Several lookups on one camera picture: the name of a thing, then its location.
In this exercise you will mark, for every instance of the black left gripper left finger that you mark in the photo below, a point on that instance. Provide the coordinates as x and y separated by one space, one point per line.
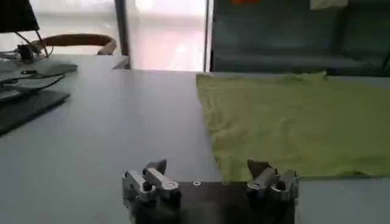
155 179

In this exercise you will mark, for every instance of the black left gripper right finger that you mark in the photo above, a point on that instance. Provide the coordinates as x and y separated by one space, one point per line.
268 182

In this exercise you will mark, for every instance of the yellow-green printed t-shirt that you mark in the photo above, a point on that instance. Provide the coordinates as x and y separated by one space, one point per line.
292 121

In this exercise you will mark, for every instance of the black flat pad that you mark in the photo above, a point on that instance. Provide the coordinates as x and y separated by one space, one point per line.
27 109

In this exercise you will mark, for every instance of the dark green sofa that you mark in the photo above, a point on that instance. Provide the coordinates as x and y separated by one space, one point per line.
298 36

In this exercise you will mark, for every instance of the grey monitor stand base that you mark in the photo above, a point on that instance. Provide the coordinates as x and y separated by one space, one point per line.
33 71

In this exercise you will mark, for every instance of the small black adapter box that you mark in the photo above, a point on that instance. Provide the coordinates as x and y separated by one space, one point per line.
26 53

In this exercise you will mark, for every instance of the orange cloth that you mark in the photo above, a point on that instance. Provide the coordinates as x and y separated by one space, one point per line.
245 1

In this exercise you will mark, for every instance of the pale yellow cloth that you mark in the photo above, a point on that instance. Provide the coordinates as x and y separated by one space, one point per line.
328 3

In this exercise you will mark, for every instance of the black computer monitor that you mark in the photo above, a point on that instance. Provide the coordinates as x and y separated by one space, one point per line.
16 15

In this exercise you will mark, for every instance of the dark window frame post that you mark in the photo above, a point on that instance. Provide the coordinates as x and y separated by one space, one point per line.
122 27

